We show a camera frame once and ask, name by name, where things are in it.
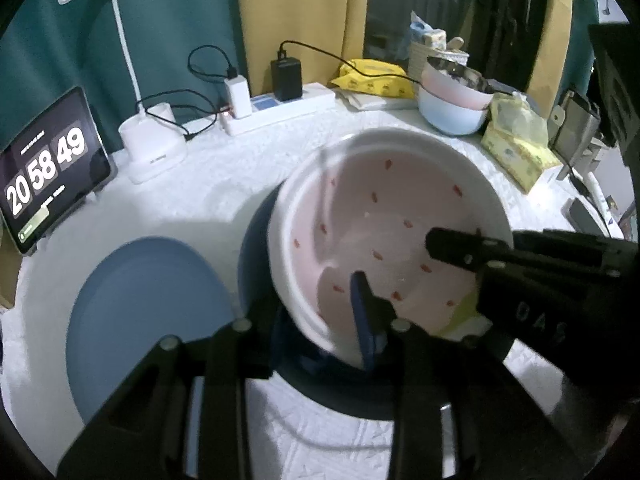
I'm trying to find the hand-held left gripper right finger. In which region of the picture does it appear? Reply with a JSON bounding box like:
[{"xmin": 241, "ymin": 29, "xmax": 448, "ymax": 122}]
[{"xmin": 350, "ymin": 271, "xmax": 586, "ymax": 480}]

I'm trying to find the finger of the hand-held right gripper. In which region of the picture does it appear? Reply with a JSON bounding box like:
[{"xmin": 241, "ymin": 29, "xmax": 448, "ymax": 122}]
[{"xmin": 425, "ymin": 227, "xmax": 518, "ymax": 273}]

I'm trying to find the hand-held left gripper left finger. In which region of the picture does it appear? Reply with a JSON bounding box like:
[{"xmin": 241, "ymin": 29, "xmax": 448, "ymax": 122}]
[{"xmin": 56, "ymin": 287, "xmax": 288, "ymax": 480}]

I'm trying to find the large blue bowl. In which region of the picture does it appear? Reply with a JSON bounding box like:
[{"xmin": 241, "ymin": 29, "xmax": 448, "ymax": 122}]
[{"xmin": 237, "ymin": 195, "xmax": 516, "ymax": 416}]

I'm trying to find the pink speckled bowl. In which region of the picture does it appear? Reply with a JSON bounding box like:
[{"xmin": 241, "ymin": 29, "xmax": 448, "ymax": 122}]
[{"xmin": 267, "ymin": 128, "xmax": 515, "ymax": 368}]

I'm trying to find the large blue plate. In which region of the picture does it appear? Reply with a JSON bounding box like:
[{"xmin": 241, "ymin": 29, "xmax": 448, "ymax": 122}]
[{"xmin": 65, "ymin": 236, "xmax": 237, "ymax": 426}]

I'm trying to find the black smartphone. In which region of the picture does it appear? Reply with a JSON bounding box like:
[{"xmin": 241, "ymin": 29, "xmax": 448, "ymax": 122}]
[{"xmin": 566, "ymin": 197, "xmax": 603, "ymax": 235}]

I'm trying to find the yellow tissue pack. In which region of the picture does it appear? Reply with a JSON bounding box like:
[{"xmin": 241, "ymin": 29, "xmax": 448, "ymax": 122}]
[{"xmin": 481, "ymin": 92, "xmax": 563, "ymax": 193}]

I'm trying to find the white tube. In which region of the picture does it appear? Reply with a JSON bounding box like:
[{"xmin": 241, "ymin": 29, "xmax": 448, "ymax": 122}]
[{"xmin": 587, "ymin": 172, "xmax": 626, "ymax": 238}]

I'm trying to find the pale blue bowl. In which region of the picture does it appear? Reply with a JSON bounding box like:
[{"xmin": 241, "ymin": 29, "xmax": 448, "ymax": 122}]
[{"xmin": 416, "ymin": 85, "xmax": 488, "ymax": 137}]

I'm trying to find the white quilted tablecloth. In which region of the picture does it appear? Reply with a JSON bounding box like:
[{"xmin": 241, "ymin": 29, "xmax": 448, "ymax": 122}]
[{"xmin": 0, "ymin": 95, "xmax": 631, "ymax": 480}]

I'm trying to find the plain pink bowl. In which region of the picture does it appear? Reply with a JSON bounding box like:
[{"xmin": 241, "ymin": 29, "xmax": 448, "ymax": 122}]
[{"xmin": 420, "ymin": 57, "xmax": 493, "ymax": 111}]

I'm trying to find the white paper packet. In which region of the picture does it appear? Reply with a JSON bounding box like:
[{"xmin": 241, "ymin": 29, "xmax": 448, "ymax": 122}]
[{"xmin": 340, "ymin": 91, "xmax": 421, "ymax": 112}]

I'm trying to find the steel bowl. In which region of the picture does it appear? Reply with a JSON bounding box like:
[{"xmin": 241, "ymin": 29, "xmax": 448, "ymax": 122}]
[{"xmin": 426, "ymin": 56, "xmax": 496, "ymax": 95}]

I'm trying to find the steel thermos bottle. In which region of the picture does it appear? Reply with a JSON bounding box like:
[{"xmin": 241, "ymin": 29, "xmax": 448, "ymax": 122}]
[{"xmin": 547, "ymin": 89, "xmax": 603, "ymax": 181}]

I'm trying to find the yellow wipes packet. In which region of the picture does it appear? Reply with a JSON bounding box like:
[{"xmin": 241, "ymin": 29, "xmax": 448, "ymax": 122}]
[{"xmin": 330, "ymin": 58, "xmax": 417, "ymax": 100}]

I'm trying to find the white storage basket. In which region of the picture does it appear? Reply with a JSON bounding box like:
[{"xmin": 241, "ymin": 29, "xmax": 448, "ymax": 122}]
[{"xmin": 407, "ymin": 10, "xmax": 471, "ymax": 73}]

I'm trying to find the white power strip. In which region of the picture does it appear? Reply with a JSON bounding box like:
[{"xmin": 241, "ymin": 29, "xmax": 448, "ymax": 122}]
[{"xmin": 220, "ymin": 81, "xmax": 337, "ymax": 137}]

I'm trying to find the white desk lamp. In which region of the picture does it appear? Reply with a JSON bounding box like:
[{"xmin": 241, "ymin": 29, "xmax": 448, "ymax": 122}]
[{"xmin": 56, "ymin": 0, "xmax": 188, "ymax": 184}]

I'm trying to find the yellow curtain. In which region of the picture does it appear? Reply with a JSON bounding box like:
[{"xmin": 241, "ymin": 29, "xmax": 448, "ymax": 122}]
[
  {"xmin": 234, "ymin": 0, "xmax": 371, "ymax": 98},
  {"xmin": 520, "ymin": 0, "xmax": 573, "ymax": 121}
]

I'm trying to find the black power adapter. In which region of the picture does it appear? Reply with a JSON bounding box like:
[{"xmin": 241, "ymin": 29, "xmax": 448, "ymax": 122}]
[{"xmin": 270, "ymin": 57, "xmax": 304, "ymax": 102}]

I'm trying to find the dark glass door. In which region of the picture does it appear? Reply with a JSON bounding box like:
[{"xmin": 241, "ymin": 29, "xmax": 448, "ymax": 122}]
[{"xmin": 365, "ymin": 0, "xmax": 531, "ymax": 96}]

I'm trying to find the teal curtain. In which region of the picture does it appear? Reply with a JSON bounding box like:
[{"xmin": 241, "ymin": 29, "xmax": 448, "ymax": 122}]
[
  {"xmin": 0, "ymin": 0, "xmax": 251, "ymax": 156},
  {"xmin": 570, "ymin": 0, "xmax": 606, "ymax": 91}
]

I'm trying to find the cardboard box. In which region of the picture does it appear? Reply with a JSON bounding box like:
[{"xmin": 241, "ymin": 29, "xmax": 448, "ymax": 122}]
[{"xmin": 0, "ymin": 245, "xmax": 21, "ymax": 311}]

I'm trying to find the tablet with clock display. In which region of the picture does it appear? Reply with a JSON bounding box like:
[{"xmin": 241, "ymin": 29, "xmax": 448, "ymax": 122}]
[{"xmin": 0, "ymin": 86, "xmax": 117, "ymax": 256}]

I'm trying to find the black adapter cable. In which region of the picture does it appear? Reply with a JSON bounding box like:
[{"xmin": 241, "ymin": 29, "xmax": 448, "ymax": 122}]
[{"xmin": 276, "ymin": 40, "xmax": 516, "ymax": 96}]

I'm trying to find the black charger cable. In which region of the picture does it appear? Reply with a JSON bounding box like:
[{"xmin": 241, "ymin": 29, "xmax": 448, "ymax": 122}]
[{"xmin": 136, "ymin": 45, "xmax": 238, "ymax": 143}]

